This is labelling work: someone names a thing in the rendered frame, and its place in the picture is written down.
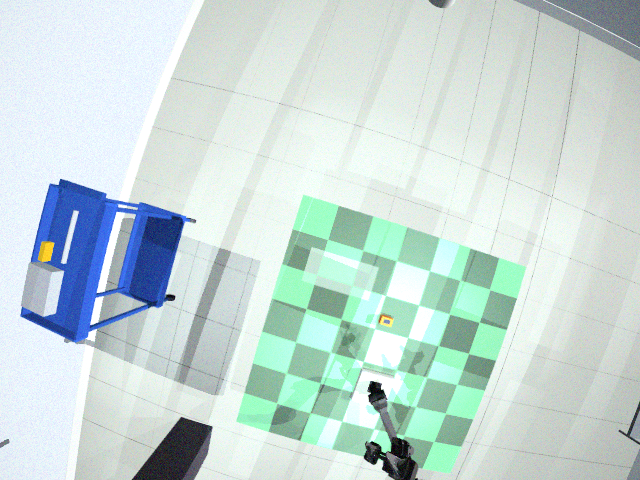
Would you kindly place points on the orange block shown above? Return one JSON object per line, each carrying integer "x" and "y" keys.
{"x": 385, "y": 320}

